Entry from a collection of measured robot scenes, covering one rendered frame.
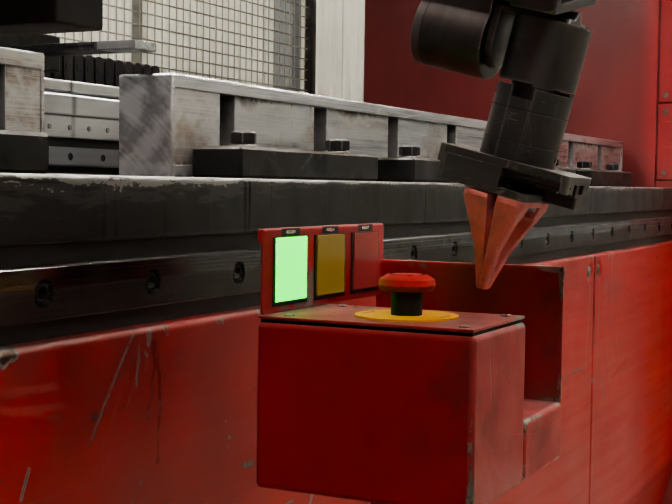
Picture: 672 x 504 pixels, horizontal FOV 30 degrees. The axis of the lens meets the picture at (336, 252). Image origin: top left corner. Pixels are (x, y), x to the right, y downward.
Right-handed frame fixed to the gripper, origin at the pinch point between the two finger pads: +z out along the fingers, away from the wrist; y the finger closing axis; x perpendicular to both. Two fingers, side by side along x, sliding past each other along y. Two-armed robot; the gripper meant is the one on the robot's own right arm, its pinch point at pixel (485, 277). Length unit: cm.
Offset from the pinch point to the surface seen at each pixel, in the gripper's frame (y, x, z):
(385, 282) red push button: 3.1, 11.6, 0.6
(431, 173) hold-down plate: 28, -55, -2
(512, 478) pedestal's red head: -7.9, 7.0, 11.8
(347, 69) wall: 355, -684, -5
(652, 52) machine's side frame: 35, -178, -30
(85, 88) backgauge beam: 61, -27, -3
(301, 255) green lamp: 10.6, 10.0, 1.0
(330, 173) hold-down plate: 27.8, -26.8, -1.5
